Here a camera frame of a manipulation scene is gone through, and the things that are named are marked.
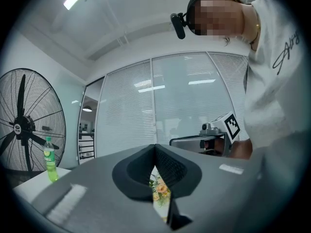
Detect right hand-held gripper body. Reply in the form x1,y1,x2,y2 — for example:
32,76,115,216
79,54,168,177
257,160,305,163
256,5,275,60
169,111,242,158

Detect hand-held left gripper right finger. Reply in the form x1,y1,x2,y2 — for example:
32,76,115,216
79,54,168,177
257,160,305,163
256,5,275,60
154,143,203,200

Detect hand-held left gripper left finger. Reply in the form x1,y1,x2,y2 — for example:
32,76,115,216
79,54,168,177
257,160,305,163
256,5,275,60
111,143,156,202

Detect person's right forearm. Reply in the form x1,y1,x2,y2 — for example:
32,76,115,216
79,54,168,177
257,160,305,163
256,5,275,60
228,138,253,160

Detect person's right hand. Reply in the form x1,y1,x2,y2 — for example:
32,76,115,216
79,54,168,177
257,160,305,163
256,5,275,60
204,139,224,155

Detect yellow flower bouquet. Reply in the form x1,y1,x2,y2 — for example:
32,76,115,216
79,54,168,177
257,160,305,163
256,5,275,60
148,170,172,208

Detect cream sweatshirt with script print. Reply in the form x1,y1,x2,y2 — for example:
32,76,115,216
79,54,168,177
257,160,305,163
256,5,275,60
242,0,307,155

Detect white shelf unit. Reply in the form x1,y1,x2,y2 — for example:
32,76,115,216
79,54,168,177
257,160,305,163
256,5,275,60
78,132,95,160

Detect green soda bottle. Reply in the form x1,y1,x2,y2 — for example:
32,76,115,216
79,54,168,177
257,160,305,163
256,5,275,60
43,136,60,183

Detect person's head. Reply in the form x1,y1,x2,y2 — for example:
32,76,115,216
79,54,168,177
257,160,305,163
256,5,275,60
194,0,258,50

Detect large black floor fan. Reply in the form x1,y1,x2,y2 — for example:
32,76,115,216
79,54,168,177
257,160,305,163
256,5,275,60
0,68,67,177

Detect thin gold necklace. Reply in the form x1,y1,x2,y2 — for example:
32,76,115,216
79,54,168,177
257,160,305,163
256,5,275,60
249,7,262,46

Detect black head camera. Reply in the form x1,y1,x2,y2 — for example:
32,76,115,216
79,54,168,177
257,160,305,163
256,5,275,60
170,13,187,40

